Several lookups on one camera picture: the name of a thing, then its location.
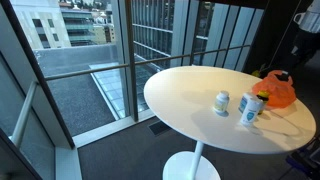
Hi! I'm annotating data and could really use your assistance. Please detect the long white container with barcode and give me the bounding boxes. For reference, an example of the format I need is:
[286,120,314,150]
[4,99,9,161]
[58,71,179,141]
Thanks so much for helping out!
[239,97,263,127]

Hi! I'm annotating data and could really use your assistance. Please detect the blue black robot base stand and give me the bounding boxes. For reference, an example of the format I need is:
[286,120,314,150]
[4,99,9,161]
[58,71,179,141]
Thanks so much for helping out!
[285,137,320,178]

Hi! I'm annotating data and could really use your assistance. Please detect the orange plastic bag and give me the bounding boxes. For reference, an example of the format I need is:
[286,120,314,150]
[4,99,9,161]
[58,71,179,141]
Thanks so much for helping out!
[251,69,298,109]

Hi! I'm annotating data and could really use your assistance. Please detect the dark floor vent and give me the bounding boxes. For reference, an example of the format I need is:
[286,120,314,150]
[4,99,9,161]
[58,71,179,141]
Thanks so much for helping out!
[147,120,171,137]

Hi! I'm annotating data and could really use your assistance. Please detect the small white yellow-label pill bottle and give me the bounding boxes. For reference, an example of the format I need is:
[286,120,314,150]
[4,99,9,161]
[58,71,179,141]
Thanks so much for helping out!
[213,90,231,115]

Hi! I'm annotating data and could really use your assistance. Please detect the grey metal window railing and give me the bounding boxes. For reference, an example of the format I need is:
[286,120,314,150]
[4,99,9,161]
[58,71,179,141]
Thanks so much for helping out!
[44,44,254,82]

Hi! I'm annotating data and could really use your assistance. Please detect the white table pedestal base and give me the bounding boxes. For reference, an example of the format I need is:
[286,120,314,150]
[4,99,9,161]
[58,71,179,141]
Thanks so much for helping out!
[162,140,222,180]

